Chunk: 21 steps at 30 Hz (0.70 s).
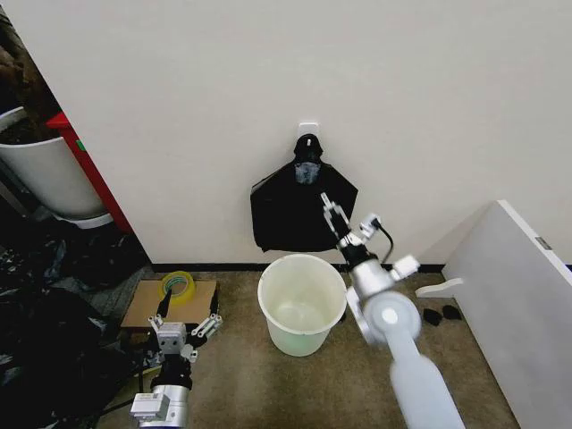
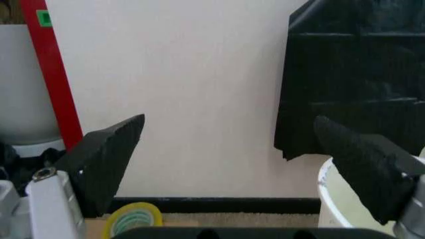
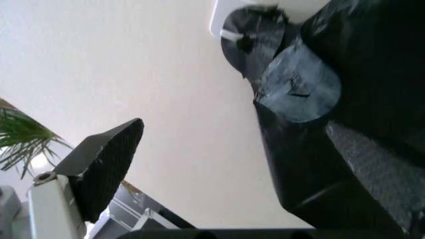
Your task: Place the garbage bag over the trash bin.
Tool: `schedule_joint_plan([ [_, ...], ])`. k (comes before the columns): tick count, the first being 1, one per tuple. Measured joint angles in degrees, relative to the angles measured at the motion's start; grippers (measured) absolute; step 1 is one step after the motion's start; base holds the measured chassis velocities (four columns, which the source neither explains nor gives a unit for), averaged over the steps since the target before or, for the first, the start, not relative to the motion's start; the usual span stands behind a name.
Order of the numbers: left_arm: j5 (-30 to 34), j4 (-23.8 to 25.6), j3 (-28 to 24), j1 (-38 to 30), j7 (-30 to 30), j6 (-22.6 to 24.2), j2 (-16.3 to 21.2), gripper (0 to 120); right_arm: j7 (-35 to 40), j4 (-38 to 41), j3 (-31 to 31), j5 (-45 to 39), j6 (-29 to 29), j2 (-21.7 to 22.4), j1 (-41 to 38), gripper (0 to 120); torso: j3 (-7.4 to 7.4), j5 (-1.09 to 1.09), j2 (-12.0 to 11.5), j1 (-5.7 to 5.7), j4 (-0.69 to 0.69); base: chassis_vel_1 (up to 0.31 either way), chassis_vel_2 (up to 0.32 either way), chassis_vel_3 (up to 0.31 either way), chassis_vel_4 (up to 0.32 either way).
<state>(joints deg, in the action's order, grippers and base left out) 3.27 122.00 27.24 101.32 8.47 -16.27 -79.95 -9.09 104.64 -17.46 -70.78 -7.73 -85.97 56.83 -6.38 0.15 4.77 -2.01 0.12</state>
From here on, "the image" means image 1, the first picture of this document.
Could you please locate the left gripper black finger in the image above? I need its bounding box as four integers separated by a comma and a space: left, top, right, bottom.
148, 286, 174, 334
190, 294, 223, 346

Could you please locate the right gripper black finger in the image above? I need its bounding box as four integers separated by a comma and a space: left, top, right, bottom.
329, 203, 358, 245
320, 191, 343, 240

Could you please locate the black garbage bag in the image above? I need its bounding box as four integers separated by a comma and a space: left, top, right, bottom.
248, 136, 360, 254

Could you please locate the white plastic trash bin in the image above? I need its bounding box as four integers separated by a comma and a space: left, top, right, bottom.
257, 253, 349, 358

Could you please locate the large black plastic bag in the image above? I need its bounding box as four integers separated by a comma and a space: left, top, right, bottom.
0, 285, 144, 429

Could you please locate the brown cardboard sheet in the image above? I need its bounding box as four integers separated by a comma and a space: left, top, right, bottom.
121, 279, 221, 332

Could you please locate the yellow-green tape roll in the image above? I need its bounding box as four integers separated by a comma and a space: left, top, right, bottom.
160, 271, 198, 306

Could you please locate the black baseboard strip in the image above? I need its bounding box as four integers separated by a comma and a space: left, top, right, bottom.
150, 262, 448, 274

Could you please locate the crumpled black plastic sheet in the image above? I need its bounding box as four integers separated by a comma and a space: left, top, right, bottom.
0, 231, 154, 299

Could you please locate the white curved furniture foot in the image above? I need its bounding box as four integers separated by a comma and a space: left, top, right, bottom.
415, 277, 467, 299

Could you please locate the white pot saucer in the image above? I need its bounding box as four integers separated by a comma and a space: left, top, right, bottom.
47, 211, 115, 231

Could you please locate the red cabinet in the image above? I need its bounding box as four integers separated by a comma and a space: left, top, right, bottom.
45, 111, 134, 234

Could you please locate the large white plant pot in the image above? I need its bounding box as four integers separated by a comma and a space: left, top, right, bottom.
0, 105, 106, 221

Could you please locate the white board panel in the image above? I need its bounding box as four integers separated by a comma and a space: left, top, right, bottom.
441, 199, 572, 429

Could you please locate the brown dried plant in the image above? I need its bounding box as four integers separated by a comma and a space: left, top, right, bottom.
0, 7, 62, 145

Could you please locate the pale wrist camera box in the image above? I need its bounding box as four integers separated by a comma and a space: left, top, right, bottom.
358, 213, 382, 239
156, 323, 188, 357

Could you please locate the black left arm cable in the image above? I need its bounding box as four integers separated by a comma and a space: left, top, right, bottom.
132, 346, 153, 394

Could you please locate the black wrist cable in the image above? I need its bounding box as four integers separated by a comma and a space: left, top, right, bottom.
376, 222, 395, 265

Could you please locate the white wall hook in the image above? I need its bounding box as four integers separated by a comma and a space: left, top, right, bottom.
298, 121, 321, 148

